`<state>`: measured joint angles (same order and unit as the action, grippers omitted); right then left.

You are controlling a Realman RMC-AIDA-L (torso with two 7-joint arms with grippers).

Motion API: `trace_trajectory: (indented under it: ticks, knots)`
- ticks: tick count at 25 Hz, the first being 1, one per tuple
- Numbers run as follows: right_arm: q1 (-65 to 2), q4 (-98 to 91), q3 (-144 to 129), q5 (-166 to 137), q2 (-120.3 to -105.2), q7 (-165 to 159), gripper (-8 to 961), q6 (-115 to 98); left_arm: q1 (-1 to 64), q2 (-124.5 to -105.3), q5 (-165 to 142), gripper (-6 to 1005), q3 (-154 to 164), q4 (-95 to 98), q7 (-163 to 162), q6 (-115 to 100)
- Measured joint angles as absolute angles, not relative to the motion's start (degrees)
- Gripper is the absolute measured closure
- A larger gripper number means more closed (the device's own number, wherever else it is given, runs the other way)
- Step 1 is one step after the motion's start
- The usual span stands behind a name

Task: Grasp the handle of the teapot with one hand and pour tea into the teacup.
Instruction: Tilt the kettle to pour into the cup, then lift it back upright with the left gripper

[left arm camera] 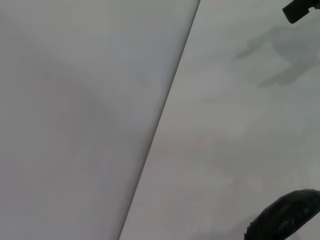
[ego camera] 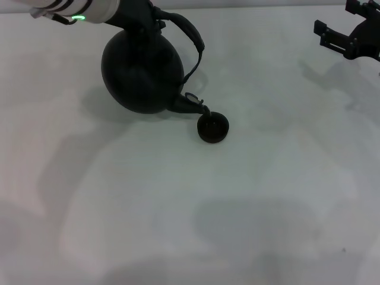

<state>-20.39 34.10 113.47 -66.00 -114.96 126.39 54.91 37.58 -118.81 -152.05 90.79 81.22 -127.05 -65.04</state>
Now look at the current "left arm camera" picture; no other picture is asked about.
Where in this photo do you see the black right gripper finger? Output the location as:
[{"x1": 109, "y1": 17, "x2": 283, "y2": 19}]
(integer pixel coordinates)
[{"x1": 281, "y1": 0, "x2": 320, "y2": 25}]

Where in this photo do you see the black round teapot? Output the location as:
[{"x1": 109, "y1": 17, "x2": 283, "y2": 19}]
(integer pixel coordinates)
[{"x1": 243, "y1": 188, "x2": 320, "y2": 240}]

